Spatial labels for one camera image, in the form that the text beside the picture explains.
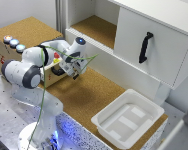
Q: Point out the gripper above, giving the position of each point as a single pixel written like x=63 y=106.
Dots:
x=70 y=65

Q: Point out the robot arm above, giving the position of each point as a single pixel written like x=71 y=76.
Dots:
x=20 y=71

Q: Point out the yellow block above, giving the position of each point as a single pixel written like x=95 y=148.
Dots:
x=56 y=61

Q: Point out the wooden drawer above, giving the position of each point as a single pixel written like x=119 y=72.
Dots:
x=51 y=80

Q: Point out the white cabinet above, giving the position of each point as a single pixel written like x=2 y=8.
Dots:
x=104 y=66

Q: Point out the green button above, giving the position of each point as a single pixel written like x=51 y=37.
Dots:
x=20 y=48

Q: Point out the wooden drawer box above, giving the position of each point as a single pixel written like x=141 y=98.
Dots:
x=30 y=30

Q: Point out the blue button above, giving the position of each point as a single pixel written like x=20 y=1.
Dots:
x=14 y=42

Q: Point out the red button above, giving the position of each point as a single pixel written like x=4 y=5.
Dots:
x=7 y=38

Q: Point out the white plastic box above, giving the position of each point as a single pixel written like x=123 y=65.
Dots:
x=127 y=120

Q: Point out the white sliding door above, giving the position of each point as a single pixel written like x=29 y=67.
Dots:
x=164 y=50

